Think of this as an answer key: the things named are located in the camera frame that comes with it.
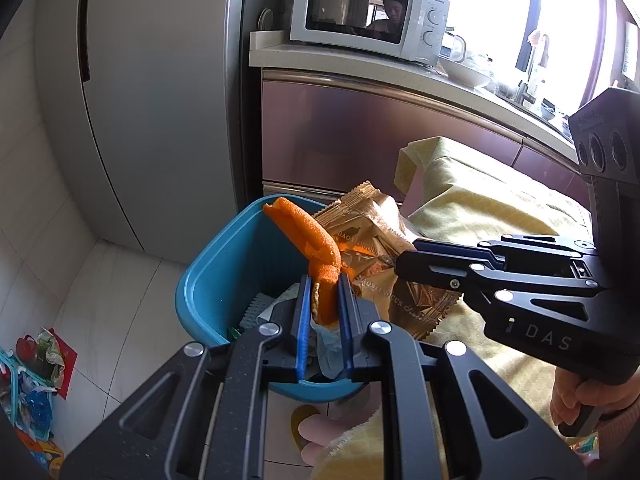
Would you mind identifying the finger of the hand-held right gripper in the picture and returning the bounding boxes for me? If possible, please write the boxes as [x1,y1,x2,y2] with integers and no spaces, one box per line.
[412,234,596,262]
[394,250,610,312]

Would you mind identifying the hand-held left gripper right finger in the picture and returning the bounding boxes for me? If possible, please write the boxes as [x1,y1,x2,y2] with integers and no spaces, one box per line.
[337,271,586,480]

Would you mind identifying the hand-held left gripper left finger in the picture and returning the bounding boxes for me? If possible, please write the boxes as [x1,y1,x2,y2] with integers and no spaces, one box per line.
[60,274,316,480]

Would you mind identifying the gold snack wrapper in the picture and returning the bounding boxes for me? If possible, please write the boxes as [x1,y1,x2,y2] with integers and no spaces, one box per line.
[312,182,462,342]

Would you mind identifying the orange peel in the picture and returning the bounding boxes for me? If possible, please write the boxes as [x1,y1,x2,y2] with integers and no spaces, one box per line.
[262,196,351,328]

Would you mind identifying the blue trash bin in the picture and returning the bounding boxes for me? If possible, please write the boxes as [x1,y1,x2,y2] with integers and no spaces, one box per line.
[175,194,366,403]

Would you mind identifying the person's right forearm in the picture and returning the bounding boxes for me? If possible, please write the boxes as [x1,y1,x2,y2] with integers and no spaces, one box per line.
[595,390,640,480]

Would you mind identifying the person's right hand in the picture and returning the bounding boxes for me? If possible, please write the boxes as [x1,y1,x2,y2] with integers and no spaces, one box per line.
[550,370,626,428]

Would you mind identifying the yellow tablecloth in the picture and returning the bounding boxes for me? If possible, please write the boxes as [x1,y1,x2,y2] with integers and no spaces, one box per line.
[310,136,601,480]

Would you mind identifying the kitchen counter cabinets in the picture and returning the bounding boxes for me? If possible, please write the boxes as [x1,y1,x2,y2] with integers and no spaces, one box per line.
[249,30,593,211]

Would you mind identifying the large white bowl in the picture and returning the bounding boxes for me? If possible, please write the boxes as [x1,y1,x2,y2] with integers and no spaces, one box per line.
[439,55,493,88]

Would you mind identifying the metal faucet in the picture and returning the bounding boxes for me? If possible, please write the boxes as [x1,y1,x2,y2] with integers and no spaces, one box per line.
[515,35,551,106]

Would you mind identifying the glass kettle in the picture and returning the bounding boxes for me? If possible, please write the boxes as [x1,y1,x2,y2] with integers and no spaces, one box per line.
[440,30,468,61]

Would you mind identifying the kitchen window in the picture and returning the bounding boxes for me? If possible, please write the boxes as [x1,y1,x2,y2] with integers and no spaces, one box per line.
[425,0,618,116]

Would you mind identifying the red printed bag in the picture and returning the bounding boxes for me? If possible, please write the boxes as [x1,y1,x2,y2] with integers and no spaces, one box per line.
[15,327,78,401]

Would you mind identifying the white microwave oven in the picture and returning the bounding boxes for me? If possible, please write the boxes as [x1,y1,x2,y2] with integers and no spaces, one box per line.
[289,0,451,63]

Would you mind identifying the grey refrigerator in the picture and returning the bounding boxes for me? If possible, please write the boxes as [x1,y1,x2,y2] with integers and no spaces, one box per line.
[35,0,261,266]

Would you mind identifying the teal plastic bag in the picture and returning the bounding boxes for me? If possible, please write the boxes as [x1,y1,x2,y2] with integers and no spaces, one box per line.
[0,347,56,443]

